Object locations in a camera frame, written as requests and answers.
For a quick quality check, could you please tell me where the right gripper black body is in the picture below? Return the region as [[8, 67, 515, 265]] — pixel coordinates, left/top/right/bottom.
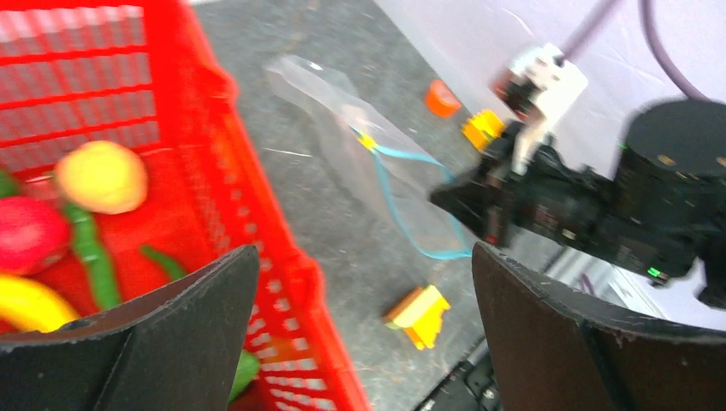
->
[[429, 122, 617, 250]]

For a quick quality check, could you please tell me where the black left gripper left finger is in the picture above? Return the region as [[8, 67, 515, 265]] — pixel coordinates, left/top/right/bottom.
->
[[1, 245, 259, 410]]

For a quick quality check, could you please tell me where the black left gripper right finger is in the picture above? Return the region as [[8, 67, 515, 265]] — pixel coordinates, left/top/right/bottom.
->
[[472, 242, 725, 410]]

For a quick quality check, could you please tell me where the clear zip top bag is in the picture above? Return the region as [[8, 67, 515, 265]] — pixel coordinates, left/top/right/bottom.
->
[[265, 54, 473, 260]]

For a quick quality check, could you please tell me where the yellow banana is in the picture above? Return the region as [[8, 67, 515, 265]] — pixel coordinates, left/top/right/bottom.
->
[[1, 273, 80, 333]]

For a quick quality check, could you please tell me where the yellow orange peach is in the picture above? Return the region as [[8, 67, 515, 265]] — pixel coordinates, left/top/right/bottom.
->
[[53, 140, 149, 215]]

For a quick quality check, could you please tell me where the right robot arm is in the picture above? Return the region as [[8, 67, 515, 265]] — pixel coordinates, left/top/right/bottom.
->
[[429, 99, 725, 410]]

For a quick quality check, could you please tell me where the green cucumber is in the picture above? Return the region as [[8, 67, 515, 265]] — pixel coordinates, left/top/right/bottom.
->
[[228, 350, 260, 403]]

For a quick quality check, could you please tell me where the short green chili pepper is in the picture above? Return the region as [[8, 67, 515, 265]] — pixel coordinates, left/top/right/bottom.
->
[[140, 244, 187, 281]]

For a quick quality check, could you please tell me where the yellow window toy block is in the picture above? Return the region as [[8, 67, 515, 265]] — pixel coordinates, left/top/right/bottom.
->
[[461, 110, 505, 152]]

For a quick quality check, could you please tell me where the orange half-round block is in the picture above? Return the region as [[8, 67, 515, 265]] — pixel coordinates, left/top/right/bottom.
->
[[424, 79, 461, 118]]

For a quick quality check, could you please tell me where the yellow orange toy sandwich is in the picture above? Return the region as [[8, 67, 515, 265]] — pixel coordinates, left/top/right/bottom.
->
[[384, 285, 451, 350]]

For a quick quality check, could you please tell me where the long green chili pepper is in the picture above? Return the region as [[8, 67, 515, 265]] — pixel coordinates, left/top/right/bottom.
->
[[62, 201, 122, 311]]

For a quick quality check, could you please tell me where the red apple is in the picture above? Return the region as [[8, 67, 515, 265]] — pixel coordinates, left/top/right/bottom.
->
[[1, 195, 71, 276]]

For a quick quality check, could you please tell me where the green bell pepper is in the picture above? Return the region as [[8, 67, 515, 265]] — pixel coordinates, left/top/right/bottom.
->
[[0, 169, 21, 199]]

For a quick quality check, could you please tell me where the red plastic basket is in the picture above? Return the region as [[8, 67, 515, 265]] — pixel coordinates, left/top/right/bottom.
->
[[1, 1, 369, 410]]

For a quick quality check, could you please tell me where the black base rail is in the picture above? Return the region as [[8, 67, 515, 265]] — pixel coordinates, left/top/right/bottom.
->
[[415, 339, 503, 411]]

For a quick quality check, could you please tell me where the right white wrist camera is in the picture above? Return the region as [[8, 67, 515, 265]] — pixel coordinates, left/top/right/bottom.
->
[[491, 44, 588, 176]]

